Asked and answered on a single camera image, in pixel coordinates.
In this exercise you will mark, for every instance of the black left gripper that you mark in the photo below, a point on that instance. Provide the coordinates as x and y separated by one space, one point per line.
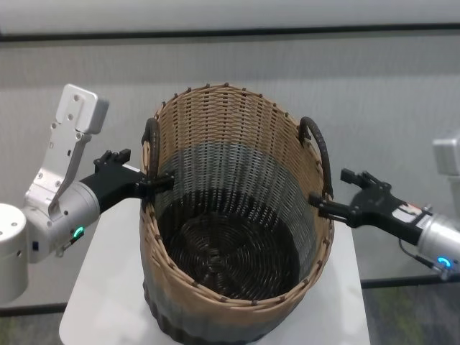
115 183

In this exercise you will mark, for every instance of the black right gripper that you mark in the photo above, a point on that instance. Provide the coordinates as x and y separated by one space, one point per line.
377 208

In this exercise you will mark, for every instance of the beige grey wicker clothes basket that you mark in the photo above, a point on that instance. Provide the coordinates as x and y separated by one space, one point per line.
230 316

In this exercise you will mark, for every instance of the white rounded small table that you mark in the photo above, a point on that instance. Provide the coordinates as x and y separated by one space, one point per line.
104 287

